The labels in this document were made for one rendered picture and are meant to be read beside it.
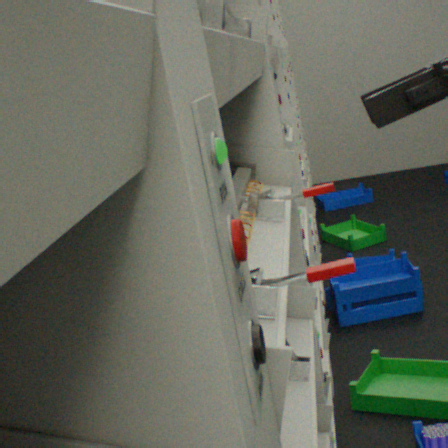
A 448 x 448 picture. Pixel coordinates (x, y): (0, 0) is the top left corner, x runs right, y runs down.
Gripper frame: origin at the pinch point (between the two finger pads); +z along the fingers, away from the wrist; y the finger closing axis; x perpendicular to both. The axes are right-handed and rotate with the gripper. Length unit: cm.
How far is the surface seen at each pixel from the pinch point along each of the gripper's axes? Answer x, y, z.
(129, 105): -8.7, 45.3, 11.5
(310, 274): 6.3, 18.1, 12.7
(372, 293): 76, -145, 17
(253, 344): 1.1, 38.9, 13.2
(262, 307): 7.0, 18.5, 16.8
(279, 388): 6.0, 33.5, 14.5
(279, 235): 8.0, -2.6, 16.5
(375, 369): 82, -105, 23
